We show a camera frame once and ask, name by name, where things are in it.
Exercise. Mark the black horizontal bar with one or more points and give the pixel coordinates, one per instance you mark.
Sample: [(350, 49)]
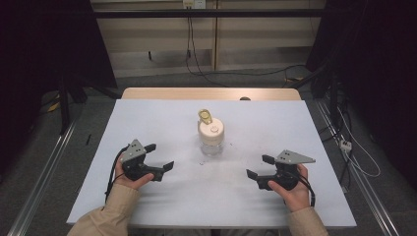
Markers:
[(209, 13)]

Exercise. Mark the wooden table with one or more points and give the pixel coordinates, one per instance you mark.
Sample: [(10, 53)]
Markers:
[(196, 93)]

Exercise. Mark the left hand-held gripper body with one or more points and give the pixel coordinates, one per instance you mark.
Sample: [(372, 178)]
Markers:
[(134, 154)]

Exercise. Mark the black stand leg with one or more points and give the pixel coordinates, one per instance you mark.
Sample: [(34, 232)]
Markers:
[(64, 108), (334, 98)]

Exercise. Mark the white power strip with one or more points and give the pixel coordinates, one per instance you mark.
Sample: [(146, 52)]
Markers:
[(345, 145)]

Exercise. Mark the black curtain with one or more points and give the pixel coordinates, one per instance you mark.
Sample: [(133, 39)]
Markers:
[(39, 49), (377, 65)]

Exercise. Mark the white wall outlet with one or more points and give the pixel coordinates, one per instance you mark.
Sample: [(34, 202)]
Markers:
[(194, 3)]

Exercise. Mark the person's right hand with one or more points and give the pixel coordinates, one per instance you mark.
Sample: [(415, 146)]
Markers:
[(295, 196)]

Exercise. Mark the person's left hand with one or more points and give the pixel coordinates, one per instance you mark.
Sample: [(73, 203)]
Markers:
[(131, 182)]

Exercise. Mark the metal floor rail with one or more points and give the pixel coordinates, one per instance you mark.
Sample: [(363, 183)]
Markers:
[(39, 183), (360, 183)]

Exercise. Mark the white table mat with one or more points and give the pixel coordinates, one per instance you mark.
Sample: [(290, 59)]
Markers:
[(209, 196)]

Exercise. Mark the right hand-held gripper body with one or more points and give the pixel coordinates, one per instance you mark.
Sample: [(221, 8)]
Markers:
[(291, 158)]

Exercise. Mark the clear bottle with cream lid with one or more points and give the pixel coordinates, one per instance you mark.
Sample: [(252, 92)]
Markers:
[(211, 132)]

